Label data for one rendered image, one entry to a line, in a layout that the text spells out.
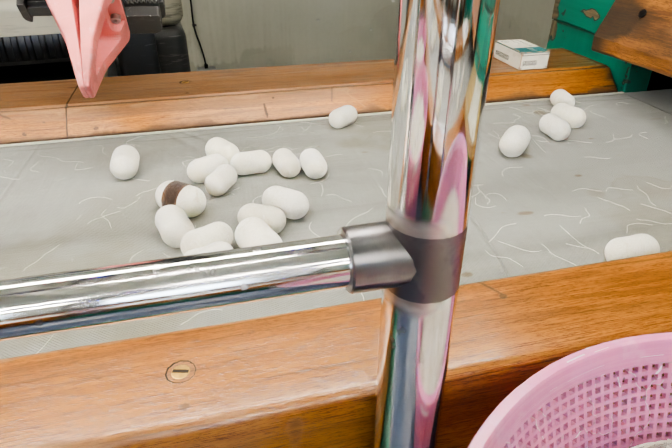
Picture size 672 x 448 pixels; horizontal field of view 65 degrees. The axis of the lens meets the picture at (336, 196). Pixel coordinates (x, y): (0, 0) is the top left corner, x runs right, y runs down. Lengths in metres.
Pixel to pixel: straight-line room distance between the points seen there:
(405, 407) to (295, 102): 0.40
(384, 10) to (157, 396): 2.51
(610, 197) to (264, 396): 0.30
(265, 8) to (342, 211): 2.15
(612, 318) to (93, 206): 0.33
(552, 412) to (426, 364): 0.08
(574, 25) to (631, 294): 0.52
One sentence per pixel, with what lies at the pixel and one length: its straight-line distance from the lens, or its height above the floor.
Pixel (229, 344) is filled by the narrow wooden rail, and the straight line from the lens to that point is 0.24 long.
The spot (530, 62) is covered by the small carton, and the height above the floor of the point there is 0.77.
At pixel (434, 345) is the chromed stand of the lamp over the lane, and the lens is 0.17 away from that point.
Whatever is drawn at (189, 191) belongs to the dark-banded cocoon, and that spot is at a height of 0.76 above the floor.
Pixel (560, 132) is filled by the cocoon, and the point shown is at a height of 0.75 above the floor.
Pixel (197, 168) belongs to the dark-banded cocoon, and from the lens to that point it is 0.41.
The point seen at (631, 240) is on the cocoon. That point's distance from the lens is 0.35.
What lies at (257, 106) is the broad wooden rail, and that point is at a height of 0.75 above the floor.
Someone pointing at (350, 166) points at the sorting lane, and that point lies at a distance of 0.43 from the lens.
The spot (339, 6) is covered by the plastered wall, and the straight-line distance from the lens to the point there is 2.57.
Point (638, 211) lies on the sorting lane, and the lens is 0.43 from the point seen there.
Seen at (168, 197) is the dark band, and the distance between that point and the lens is 0.37.
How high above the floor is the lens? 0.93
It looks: 29 degrees down
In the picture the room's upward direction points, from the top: straight up
